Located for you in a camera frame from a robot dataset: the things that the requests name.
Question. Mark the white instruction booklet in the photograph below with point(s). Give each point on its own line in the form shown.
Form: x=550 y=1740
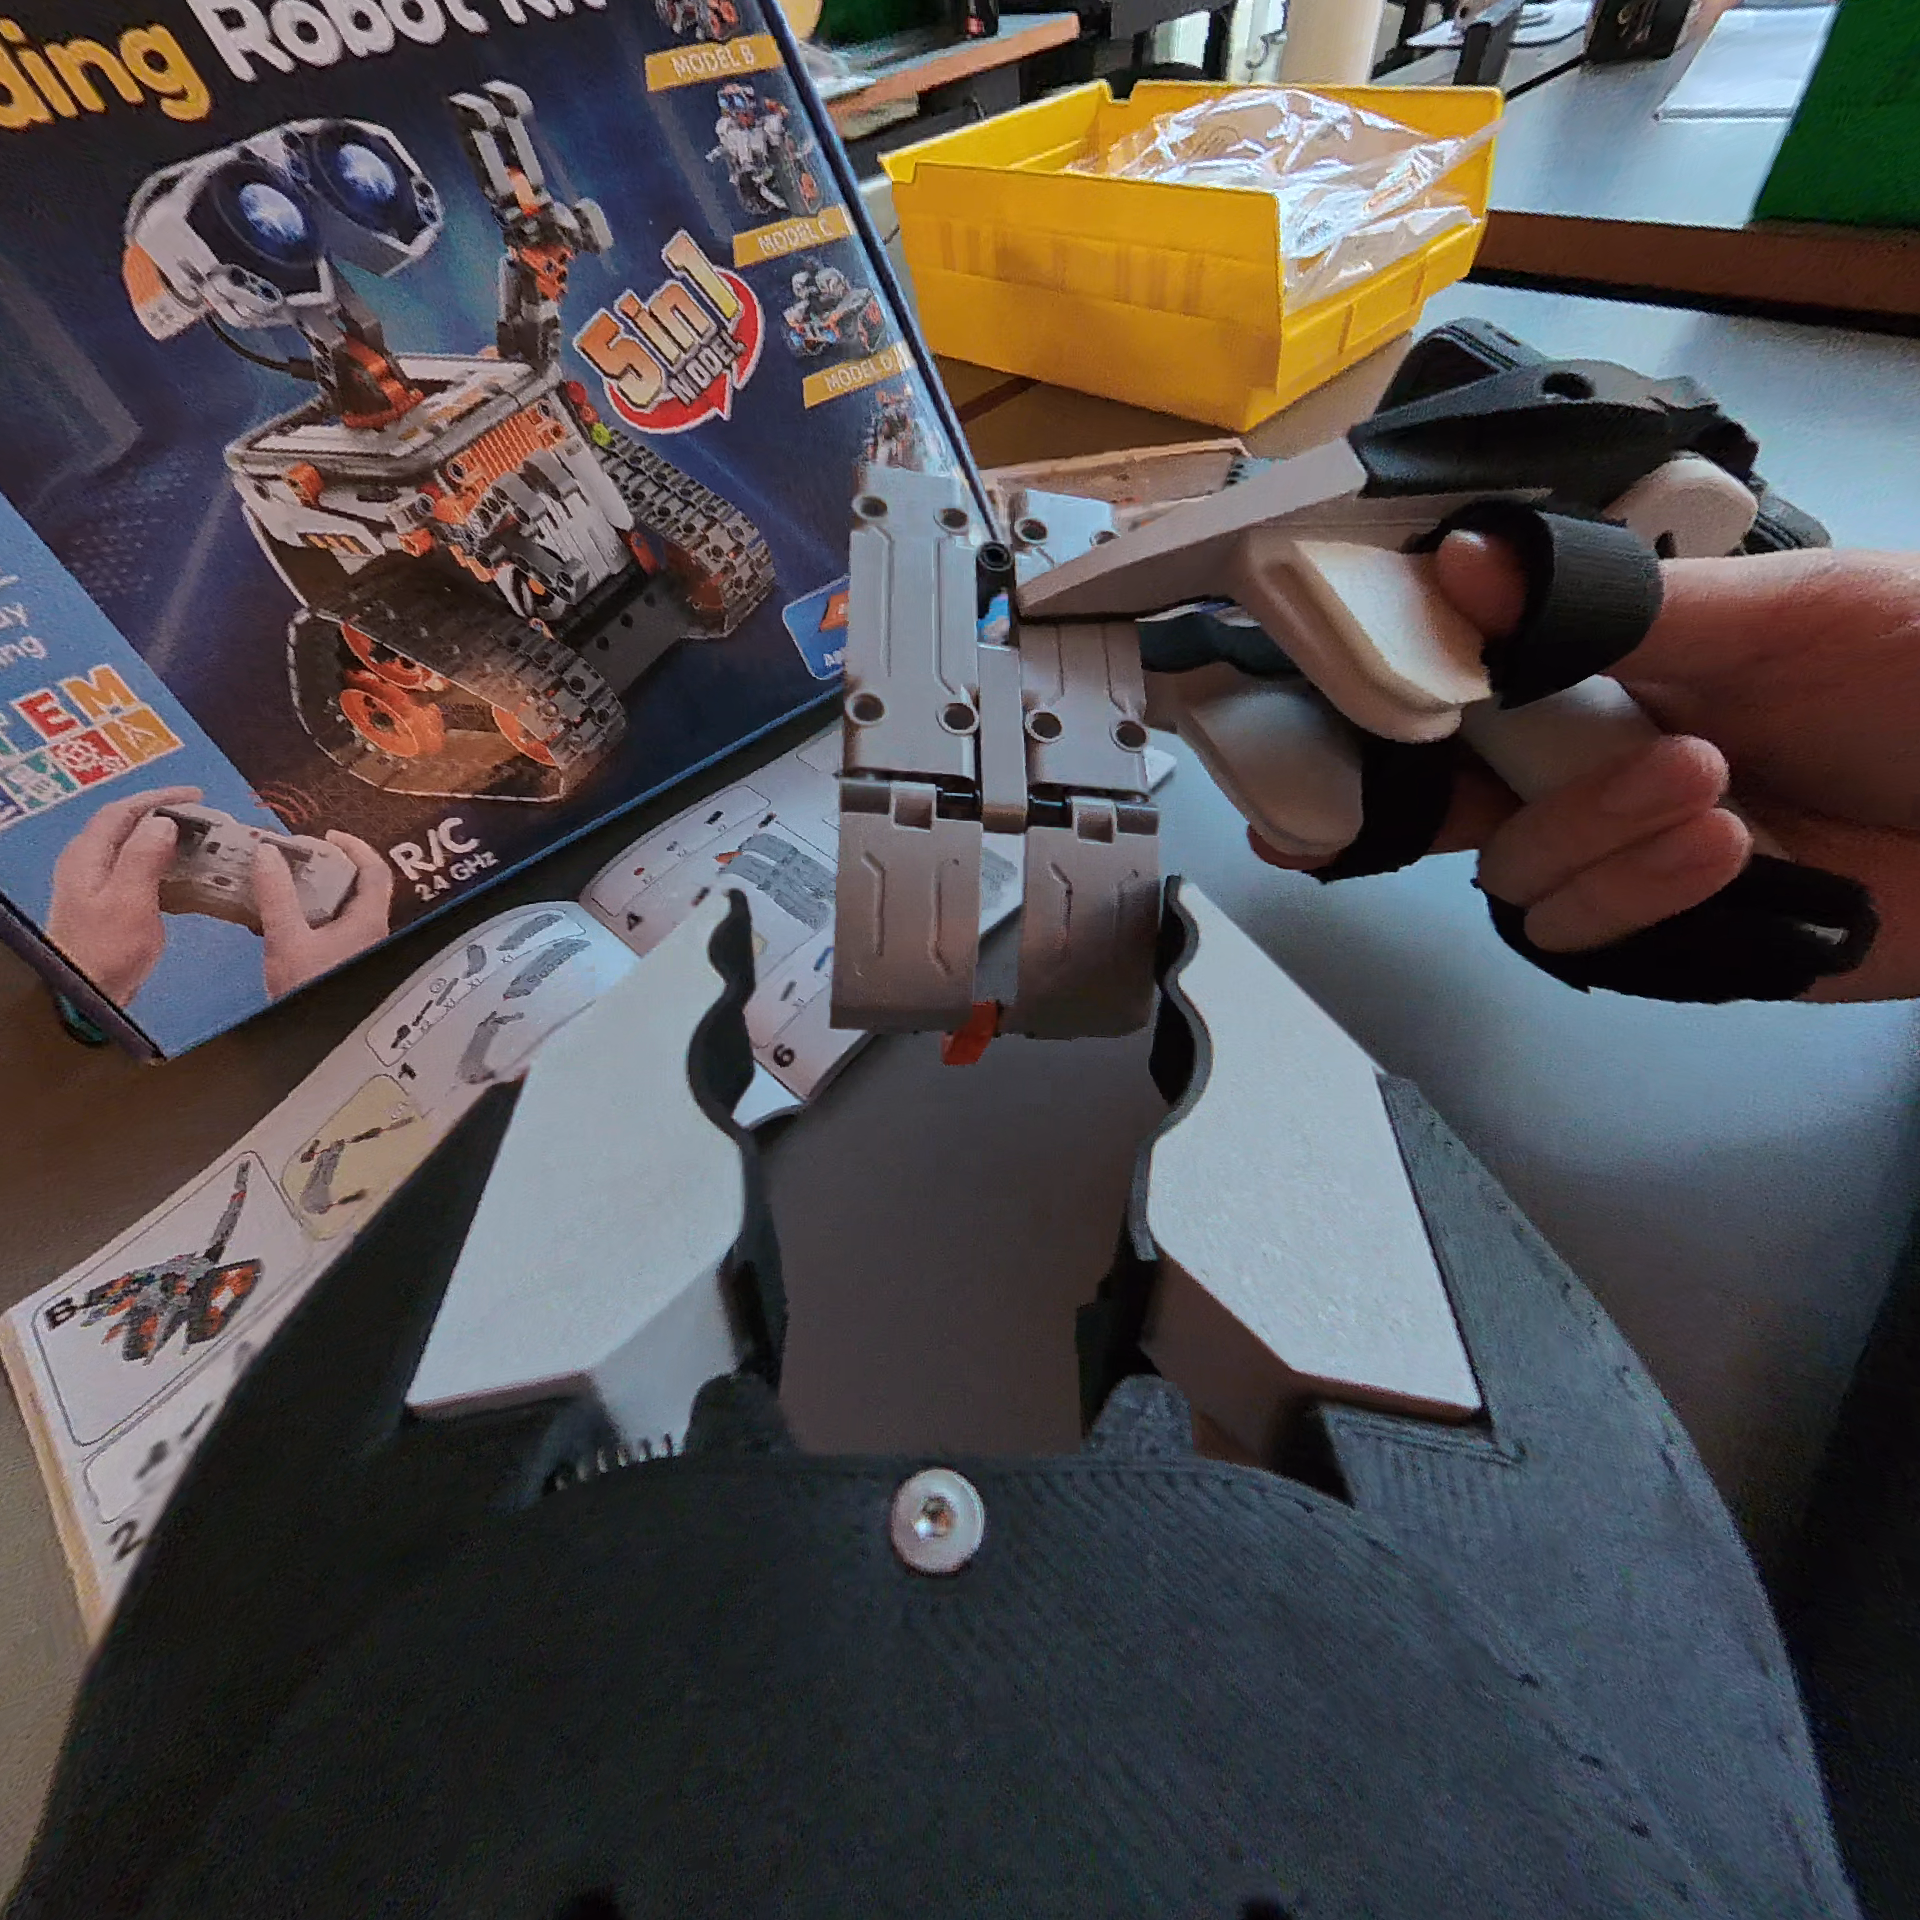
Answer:
x=227 y=1200

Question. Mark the blue robot kit box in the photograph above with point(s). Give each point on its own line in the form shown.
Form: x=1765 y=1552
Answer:
x=301 y=451

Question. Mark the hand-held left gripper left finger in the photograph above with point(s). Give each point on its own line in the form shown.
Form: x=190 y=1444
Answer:
x=599 y=1200

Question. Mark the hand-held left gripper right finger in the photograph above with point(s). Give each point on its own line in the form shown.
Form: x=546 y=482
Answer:
x=1291 y=1200

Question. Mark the clear plastic bags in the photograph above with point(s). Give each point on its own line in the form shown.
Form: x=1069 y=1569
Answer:
x=1291 y=165

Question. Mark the person's right hand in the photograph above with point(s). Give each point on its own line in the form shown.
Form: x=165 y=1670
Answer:
x=1799 y=706

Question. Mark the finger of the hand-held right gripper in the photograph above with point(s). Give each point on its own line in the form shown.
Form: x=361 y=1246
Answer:
x=1123 y=482
x=1200 y=538

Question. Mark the grey building block assembly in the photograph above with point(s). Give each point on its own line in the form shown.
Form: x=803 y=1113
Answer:
x=916 y=750

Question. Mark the yellow bin with bags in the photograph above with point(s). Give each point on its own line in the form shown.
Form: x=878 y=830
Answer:
x=1139 y=301

